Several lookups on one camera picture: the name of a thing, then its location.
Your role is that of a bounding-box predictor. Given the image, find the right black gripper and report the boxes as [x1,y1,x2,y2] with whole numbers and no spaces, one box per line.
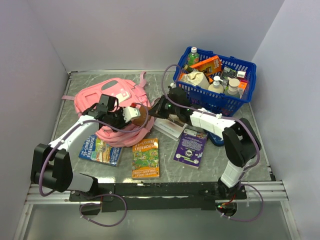
[147,95,180,120]

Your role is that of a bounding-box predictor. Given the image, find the pink student backpack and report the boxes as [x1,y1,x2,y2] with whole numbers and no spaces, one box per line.
[62,71,155,147]

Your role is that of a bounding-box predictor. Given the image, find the blue shark pencil case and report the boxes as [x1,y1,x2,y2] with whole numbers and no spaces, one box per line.
[208,132,224,147]

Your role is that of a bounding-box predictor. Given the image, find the brown leather wallet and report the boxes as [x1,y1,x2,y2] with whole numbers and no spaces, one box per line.
[131,106,151,127]

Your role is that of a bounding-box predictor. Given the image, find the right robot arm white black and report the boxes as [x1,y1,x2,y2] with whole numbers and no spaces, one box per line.
[148,87,262,199]

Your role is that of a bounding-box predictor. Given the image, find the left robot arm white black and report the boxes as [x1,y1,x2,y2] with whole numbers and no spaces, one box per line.
[30,94,125,201]

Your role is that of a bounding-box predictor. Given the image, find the beige crumpled bag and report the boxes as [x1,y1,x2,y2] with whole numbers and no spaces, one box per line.
[179,71,210,90]

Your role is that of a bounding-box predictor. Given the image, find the blue plastic basket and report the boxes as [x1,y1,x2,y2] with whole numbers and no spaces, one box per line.
[173,46,257,117]

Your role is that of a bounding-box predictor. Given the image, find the white coffee cover book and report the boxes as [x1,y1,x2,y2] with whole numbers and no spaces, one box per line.
[153,114,187,141]

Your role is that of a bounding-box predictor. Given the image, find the blue treehouse book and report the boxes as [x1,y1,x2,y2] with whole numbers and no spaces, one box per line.
[78,134,123,167]

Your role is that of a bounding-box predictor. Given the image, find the green drink bottle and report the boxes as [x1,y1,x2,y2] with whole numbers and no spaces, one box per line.
[187,47,200,66]

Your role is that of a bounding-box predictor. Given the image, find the purple book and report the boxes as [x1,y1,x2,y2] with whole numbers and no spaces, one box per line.
[173,128,208,169]

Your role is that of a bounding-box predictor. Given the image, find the orange box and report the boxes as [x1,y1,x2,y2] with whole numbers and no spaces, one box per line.
[191,55,222,76]

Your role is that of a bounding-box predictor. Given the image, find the orange treehouse book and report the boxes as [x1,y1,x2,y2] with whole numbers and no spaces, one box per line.
[131,138,160,180]

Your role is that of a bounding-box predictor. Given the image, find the dark green packet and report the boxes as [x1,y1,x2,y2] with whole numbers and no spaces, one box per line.
[220,66,237,80]

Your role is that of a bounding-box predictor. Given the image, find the grey pump bottle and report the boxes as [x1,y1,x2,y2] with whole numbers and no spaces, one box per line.
[224,77,240,99]

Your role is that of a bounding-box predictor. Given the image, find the small orange packet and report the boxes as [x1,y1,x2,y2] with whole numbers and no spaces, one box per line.
[237,81,248,98]

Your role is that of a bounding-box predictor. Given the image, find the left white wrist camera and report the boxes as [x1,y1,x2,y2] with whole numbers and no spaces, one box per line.
[122,103,141,123]

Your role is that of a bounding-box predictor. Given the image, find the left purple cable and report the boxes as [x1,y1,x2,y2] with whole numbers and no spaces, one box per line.
[38,102,150,228]

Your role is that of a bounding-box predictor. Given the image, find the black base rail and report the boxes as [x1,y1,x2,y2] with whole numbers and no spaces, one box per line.
[69,181,247,213]

